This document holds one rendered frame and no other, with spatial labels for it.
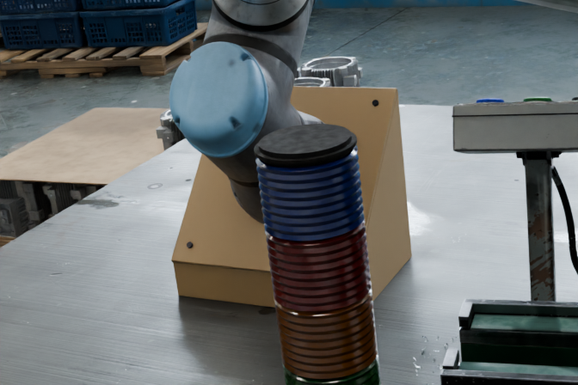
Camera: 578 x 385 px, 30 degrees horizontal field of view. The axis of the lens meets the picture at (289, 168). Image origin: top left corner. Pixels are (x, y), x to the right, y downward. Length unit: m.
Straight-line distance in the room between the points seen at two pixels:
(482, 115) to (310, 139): 0.54
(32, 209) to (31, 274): 2.05
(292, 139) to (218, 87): 0.58
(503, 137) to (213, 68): 0.33
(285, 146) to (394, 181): 0.78
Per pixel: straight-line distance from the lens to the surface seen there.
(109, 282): 1.52
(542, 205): 1.18
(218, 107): 1.19
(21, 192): 3.62
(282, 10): 1.22
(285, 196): 0.61
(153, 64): 6.12
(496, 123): 1.15
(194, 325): 1.36
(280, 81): 1.23
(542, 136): 1.14
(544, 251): 1.20
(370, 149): 1.36
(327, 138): 0.62
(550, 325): 1.03
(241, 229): 1.38
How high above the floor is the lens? 1.41
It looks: 19 degrees down
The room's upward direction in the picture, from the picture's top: 7 degrees counter-clockwise
